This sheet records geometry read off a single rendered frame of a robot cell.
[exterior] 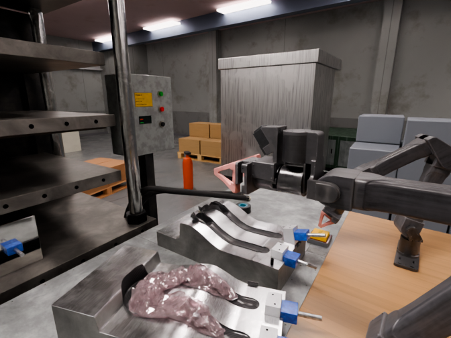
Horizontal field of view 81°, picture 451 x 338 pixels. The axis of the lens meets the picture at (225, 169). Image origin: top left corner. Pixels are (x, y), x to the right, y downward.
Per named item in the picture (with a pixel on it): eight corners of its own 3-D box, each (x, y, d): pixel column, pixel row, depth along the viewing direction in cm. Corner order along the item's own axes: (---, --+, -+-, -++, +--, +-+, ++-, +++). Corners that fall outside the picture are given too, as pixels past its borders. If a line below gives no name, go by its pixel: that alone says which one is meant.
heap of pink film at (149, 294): (240, 290, 71) (241, 264, 69) (221, 348, 54) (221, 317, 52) (155, 272, 78) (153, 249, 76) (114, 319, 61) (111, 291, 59)
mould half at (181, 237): (305, 253, 97) (307, 220, 94) (276, 296, 76) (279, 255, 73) (199, 220, 124) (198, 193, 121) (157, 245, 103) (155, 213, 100)
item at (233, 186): (207, 158, 58) (243, 163, 52) (226, 153, 63) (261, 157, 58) (208, 188, 59) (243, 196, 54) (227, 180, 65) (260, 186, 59)
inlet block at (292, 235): (328, 241, 86) (326, 224, 86) (325, 246, 81) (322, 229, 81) (289, 239, 93) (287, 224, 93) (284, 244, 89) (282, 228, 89)
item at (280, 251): (318, 271, 78) (320, 255, 76) (313, 280, 74) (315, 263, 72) (276, 257, 85) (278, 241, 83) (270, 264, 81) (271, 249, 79)
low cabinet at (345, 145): (382, 161, 584) (387, 130, 566) (369, 178, 459) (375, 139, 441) (301, 151, 691) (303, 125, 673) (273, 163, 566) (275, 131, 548)
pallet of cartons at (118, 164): (106, 178, 462) (103, 156, 452) (140, 185, 425) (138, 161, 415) (35, 199, 365) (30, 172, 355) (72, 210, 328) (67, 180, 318)
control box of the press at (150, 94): (185, 301, 182) (174, 76, 144) (152, 332, 158) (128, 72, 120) (163, 289, 194) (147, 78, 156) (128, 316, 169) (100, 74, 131)
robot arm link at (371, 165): (352, 176, 90) (449, 129, 80) (346, 170, 98) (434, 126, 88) (369, 206, 91) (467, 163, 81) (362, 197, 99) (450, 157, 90)
